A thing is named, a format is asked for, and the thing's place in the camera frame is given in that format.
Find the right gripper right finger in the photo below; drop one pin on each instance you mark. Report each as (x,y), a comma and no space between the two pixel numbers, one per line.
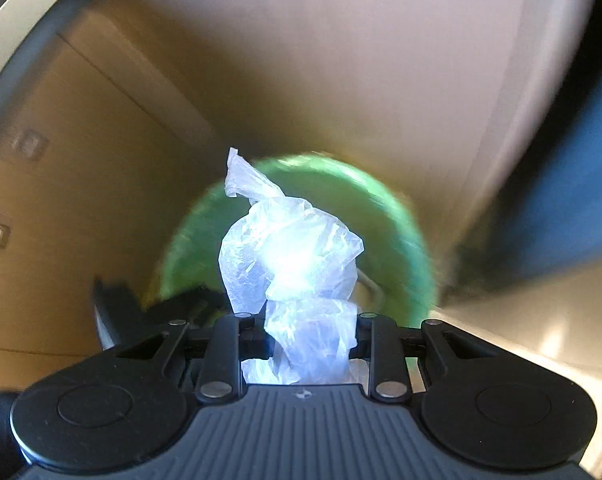
(378,342)

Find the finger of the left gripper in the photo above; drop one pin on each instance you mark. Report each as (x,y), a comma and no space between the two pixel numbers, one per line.
(120,319)

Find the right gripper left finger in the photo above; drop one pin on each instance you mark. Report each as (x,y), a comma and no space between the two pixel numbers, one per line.
(234,339)

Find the white plastic bag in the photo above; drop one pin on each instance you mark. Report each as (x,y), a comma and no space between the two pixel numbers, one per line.
(296,264)

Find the green trash bin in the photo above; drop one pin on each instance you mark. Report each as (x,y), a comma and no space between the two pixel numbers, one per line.
(395,256)

